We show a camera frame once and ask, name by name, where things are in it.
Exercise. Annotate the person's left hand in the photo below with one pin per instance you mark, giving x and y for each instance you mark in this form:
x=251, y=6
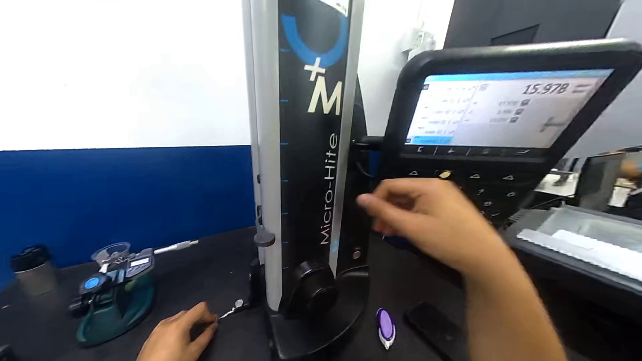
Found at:
x=168, y=337

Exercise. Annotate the person's right hand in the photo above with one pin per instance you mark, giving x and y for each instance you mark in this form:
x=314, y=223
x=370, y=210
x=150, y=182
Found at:
x=441, y=220

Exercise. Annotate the person's right index finger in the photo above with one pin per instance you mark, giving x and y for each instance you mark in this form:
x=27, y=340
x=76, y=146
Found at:
x=406, y=186

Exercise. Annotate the person's left index finger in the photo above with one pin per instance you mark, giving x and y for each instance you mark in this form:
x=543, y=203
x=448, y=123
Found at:
x=199, y=312

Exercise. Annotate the person's left thumb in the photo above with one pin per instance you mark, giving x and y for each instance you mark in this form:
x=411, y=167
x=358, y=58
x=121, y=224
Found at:
x=204, y=338

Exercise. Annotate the person's right thumb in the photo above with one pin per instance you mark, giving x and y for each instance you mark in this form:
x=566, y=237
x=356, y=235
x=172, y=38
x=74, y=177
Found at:
x=391, y=212

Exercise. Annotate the person's right fingers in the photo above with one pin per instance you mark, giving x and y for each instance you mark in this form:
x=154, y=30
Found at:
x=383, y=227

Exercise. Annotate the person's right forearm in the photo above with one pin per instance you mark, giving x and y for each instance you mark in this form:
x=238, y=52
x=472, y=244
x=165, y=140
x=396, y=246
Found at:
x=511, y=306

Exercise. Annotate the digital micrometer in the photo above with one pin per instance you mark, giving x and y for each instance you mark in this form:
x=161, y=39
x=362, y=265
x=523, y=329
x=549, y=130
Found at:
x=139, y=263

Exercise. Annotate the black silver height gauge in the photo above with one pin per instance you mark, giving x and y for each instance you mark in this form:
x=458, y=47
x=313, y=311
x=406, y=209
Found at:
x=306, y=175

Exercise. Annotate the purple white correction tape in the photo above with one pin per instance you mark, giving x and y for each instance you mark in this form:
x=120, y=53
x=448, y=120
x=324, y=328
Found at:
x=385, y=325

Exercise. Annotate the clear plastic cup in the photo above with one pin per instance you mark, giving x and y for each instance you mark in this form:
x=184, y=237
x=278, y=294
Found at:
x=111, y=252

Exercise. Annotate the black smartphone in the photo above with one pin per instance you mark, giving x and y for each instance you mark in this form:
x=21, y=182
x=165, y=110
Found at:
x=434, y=326

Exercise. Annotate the black display control panel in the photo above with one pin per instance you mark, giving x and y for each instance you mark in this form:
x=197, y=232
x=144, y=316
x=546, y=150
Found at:
x=501, y=113

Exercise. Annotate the white desk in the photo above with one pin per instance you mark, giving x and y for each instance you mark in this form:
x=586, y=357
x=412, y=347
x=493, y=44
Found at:
x=556, y=183

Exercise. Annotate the grey bottle with black lid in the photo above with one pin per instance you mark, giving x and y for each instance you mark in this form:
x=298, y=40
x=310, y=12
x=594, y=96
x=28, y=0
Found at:
x=36, y=273

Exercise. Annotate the dark grey cabinet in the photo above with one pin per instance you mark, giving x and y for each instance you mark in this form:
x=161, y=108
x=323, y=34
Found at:
x=481, y=25

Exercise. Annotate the white paper strips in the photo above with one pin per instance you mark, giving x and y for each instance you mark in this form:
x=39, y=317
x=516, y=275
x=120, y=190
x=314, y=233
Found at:
x=587, y=244

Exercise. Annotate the black computer monitor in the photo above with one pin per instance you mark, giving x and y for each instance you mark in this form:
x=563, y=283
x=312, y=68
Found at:
x=599, y=181

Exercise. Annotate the grey tray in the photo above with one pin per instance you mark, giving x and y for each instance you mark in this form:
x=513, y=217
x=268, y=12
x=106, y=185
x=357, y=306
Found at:
x=602, y=233

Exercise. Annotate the white wall fixture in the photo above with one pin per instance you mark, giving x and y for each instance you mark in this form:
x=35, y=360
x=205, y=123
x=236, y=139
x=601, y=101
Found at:
x=420, y=42

